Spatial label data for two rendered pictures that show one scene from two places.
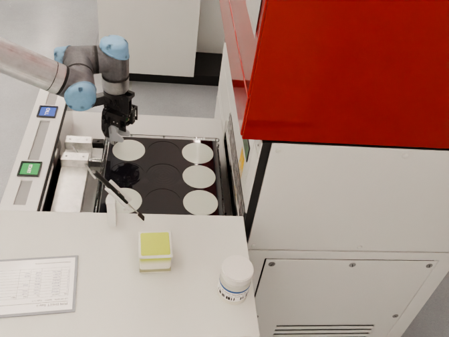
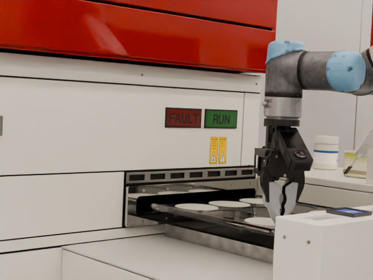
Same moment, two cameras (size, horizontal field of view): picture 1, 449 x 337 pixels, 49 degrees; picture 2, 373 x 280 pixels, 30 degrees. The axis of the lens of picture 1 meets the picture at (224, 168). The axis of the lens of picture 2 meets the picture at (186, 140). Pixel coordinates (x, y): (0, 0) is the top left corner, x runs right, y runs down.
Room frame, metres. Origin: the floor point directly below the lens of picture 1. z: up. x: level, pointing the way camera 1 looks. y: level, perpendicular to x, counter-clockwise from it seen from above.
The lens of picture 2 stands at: (2.05, 1.43, 1.14)
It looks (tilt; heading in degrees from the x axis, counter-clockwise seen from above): 3 degrees down; 238
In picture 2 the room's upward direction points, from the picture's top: 3 degrees clockwise
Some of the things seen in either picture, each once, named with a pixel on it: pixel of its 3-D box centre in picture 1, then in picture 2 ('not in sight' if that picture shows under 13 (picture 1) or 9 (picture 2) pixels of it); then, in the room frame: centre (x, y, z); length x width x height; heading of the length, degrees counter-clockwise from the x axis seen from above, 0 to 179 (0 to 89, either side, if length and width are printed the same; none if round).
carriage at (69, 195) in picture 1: (72, 184); not in sight; (0.99, 0.43, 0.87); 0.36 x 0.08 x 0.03; 11
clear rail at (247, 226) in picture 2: (163, 137); (207, 218); (1.24, 0.21, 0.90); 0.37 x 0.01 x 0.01; 101
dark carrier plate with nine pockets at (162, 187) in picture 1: (163, 175); (263, 211); (1.06, 0.18, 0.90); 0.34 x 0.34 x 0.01; 11
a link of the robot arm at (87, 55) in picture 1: (77, 63); (335, 71); (1.10, 0.43, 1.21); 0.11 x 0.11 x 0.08; 22
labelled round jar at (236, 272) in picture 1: (234, 280); (325, 152); (0.65, -0.06, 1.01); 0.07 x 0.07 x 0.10
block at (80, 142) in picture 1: (79, 142); not in sight; (1.15, 0.46, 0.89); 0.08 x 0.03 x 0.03; 101
